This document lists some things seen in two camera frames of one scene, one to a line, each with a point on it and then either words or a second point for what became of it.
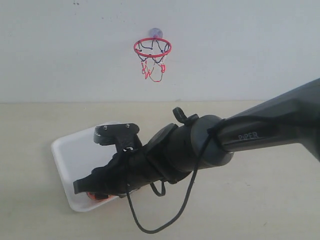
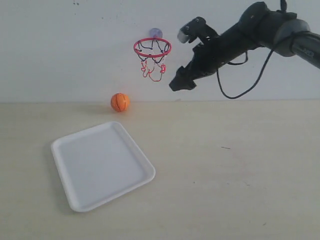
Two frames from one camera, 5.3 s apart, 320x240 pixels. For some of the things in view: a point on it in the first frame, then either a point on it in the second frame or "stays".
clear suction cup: [155, 32] stays
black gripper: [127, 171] to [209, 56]
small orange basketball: [92, 196] to [119, 102]
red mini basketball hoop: [152, 51] stays
